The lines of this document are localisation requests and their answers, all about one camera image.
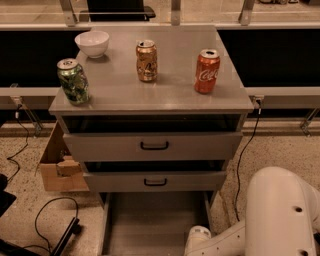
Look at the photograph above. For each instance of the grey bottom drawer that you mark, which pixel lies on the grey bottom drawer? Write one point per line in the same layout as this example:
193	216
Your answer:
153	223

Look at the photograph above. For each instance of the grey drawer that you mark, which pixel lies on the grey drawer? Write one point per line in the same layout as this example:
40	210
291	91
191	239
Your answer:
153	223
116	147
155	181

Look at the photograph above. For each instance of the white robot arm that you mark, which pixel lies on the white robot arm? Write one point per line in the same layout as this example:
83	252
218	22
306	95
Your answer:
282	219

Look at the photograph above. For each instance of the grey middle drawer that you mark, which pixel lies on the grey middle drawer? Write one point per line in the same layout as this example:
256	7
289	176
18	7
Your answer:
155	181

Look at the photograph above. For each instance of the grey top drawer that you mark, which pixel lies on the grey top drawer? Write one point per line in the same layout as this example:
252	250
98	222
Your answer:
116	147

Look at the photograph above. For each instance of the grey drawer cabinet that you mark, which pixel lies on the grey drawer cabinet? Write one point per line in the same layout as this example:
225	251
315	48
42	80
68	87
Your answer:
121	103

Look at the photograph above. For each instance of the black left stand leg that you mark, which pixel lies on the black left stand leg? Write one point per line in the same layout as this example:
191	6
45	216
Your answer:
74	228

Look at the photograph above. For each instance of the cardboard box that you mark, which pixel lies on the cardboard box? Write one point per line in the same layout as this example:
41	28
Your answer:
59	171

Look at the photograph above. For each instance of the red coca-cola can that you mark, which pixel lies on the red coca-cola can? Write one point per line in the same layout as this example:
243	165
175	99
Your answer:
208	64

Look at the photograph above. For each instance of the gold soda can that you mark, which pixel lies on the gold soda can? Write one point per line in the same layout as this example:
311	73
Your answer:
146	63

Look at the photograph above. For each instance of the black object at left edge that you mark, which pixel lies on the black object at left edge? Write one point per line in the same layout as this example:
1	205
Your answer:
6	198

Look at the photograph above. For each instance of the green soda can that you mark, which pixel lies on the green soda can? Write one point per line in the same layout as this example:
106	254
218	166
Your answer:
73	81

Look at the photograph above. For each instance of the white bowl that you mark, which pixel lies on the white bowl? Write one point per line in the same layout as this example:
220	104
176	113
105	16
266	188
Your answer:
93	43

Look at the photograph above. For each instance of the black chair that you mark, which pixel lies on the black chair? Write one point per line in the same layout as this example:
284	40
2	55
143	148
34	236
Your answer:
116	10

